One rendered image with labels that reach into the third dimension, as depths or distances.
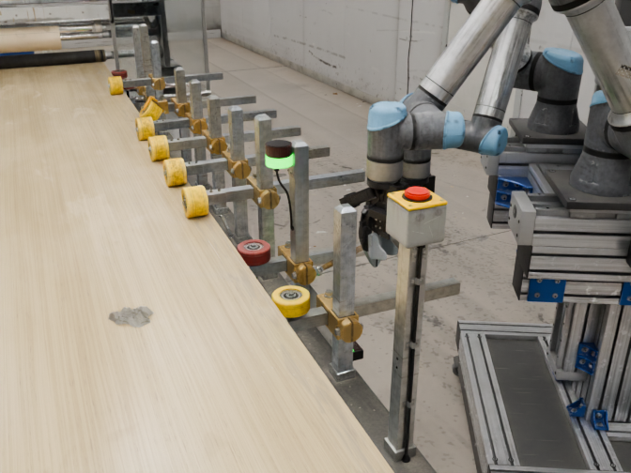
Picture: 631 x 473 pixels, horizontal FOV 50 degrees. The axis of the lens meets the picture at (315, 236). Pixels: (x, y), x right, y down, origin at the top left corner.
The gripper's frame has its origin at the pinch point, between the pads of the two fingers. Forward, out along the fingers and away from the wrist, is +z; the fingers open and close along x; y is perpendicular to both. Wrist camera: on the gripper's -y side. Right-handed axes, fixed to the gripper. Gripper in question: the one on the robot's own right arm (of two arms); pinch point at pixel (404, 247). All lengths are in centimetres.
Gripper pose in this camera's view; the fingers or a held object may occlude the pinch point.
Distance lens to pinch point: 181.1
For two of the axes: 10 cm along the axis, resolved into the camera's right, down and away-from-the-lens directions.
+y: 9.2, -1.8, 3.5
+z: 0.1, 9.0, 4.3
